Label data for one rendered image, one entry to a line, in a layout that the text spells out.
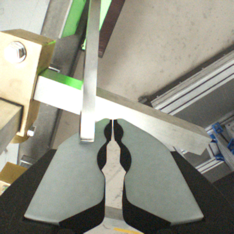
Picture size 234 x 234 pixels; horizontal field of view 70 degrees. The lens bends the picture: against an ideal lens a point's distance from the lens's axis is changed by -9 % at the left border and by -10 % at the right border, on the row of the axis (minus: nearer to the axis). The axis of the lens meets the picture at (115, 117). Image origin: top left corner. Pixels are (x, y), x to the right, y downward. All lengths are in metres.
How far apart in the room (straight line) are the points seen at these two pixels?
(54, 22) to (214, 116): 0.95
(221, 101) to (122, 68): 0.58
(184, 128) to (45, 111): 0.29
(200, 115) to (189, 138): 0.82
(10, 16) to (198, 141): 0.45
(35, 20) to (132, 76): 0.75
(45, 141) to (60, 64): 0.19
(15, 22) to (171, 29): 0.83
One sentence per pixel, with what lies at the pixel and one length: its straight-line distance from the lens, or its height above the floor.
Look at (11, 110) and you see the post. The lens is 0.21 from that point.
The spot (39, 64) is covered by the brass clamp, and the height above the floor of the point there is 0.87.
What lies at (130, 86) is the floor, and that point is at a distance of 1.11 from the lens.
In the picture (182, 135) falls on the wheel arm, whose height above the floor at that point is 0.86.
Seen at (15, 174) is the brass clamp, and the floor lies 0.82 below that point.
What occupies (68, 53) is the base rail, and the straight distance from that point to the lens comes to 0.36.
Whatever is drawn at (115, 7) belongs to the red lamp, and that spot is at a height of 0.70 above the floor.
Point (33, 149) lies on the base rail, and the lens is 0.48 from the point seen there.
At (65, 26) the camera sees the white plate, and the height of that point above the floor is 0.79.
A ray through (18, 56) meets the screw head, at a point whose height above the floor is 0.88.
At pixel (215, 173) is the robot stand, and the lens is 1.43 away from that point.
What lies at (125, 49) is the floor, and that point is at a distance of 1.06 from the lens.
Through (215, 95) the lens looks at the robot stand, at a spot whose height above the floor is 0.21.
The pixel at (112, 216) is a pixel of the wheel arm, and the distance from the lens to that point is 0.41.
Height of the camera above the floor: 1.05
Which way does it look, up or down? 61 degrees down
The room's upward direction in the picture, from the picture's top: 178 degrees clockwise
